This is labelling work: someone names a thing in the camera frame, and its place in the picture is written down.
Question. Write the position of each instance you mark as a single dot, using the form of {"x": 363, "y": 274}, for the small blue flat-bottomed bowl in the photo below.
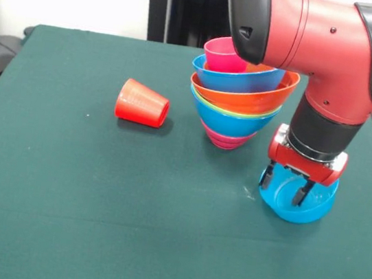
{"x": 281, "y": 201}

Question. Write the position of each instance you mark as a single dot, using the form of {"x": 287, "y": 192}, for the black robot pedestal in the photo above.
{"x": 190, "y": 8}

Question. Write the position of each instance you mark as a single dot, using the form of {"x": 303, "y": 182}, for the large blue plastic bowl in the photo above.
{"x": 236, "y": 80}
{"x": 233, "y": 125}

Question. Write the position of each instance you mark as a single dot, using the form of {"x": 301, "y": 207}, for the red plastic cup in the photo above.
{"x": 139, "y": 103}

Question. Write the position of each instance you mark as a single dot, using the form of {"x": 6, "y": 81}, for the green plastic bowl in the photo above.
{"x": 241, "y": 113}

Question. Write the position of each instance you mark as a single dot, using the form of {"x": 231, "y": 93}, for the dark green tablecloth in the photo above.
{"x": 159, "y": 229}

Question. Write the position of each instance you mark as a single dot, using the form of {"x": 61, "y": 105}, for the pink plastic cup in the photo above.
{"x": 218, "y": 55}

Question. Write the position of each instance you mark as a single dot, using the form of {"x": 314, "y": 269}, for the large orange plastic bowl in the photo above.
{"x": 247, "y": 99}

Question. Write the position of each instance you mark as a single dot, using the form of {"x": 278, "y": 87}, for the small orange flat-bottomed bowl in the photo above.
{"x": 260, "y": 68}

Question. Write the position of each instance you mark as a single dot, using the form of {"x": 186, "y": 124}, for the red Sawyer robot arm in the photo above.
{"x": 324, "y": 44}

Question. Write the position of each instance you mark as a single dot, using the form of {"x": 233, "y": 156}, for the pink plastic bowl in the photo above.
{"x": 227, "y": 142}

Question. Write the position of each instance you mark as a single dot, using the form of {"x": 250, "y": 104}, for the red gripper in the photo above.
{"x": 303, "y": 166}

